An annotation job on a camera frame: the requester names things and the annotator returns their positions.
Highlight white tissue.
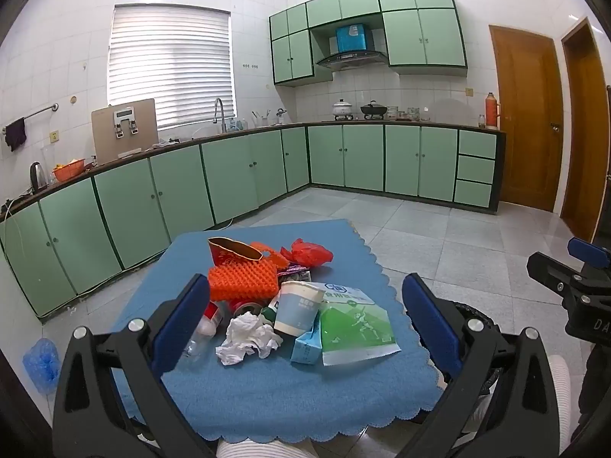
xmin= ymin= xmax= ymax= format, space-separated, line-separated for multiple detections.
xmin=215 ymin=312 xmax=283 ymax=366

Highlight range hood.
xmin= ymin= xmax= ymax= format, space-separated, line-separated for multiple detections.
xmin=317 ymin=50 xmax=388 ymax=71

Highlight blue snack wrapper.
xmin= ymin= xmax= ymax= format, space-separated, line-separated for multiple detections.
xmin=278 ymin=264 xmax=312 ymax=283

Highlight white paper cup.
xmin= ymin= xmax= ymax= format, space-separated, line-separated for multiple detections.
xmin=273 ymin=281 xmax=325 ymax=337

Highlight chrome sink faucet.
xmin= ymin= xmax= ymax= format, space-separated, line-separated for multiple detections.
xmin=212 ymin=97 xmax=227 ymax=134

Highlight brown wooden door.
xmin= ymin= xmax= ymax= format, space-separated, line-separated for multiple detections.
xmin=560 ymin=19 xmax=610 ymax=242
xmin=490 ymin=26 xmax=563 ymax=211

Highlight clear plastic cola bottle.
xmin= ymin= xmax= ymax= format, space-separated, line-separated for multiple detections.
xmin=180 ymin=301 xmax=227 ymax=371

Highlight dark hanging towel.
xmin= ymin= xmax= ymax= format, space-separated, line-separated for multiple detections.
xmin=4 ymin=117 xmax=27 ymax=152

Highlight blue scalloped table cloth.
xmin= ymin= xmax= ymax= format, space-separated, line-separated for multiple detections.
xmin=113 ymin=219 xmax=442 ymax=442

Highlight orange plastic basket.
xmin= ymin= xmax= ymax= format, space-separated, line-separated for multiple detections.
xmin=53 ymin=158 xmax=85 ymax=183

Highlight white cooking pot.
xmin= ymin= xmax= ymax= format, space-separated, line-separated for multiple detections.
xmin=331 ymin=99 xmax=354 ymax=121

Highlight black wok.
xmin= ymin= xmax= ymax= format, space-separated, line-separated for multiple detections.
xmin=360 ymin=100 xmax=387 ymax=120

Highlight white window blinds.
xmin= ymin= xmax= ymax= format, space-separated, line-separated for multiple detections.
xmin=107 ymin=4 xmax=237 ymax=129

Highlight brown cardboard board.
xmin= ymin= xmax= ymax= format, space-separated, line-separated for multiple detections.
xmin=91 ymin=98 xmax=158 ymax=164

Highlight red plastic bag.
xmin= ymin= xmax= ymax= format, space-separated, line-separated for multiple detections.
xmin=281 ymin=238 xmax=333 ymax=268

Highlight green kitchen cabinets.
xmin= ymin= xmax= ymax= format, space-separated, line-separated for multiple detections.
xmin=269 ymin=0 xmax=468 ymax=87
xmin=1 ymin=122 xmax=505 ymax=318

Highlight chrome towel bar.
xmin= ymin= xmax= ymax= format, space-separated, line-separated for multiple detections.
xmin=23 ymin=102 xmax=59 ymax=120

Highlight blue box on hood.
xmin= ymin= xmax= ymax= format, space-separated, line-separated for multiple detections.
xmin=336 ymin=24 xmax=375 ymax=53

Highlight green lower kitchen cabinets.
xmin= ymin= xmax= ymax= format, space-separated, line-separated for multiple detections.
xmin=1 ymin=122 xmax=505 ymax=318

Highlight green upper kitchen cabinets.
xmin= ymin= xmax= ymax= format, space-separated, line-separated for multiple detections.
xmin=269 ymin=0 xmax=468 ymax=87

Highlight blue plastic bag on floor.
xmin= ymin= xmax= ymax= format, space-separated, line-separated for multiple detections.
xmin=22 ymin=338 xmax=61 ymax=396

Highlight orange thermos flask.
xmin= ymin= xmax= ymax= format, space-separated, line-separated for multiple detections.
xmin=485 ymin=92 xmax=499 ymax=129

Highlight steel electric kettle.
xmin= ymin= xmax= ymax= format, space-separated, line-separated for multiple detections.
xmin=29 ymin=161 xmax=48 ymax=194

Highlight light blue milk carton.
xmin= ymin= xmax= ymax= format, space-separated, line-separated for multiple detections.
xmin=290 ymin=318 xmax=322 ymax=365

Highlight red soda can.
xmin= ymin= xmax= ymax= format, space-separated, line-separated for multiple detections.
xmin=228 ymin=300 xmax=266 ymax=318

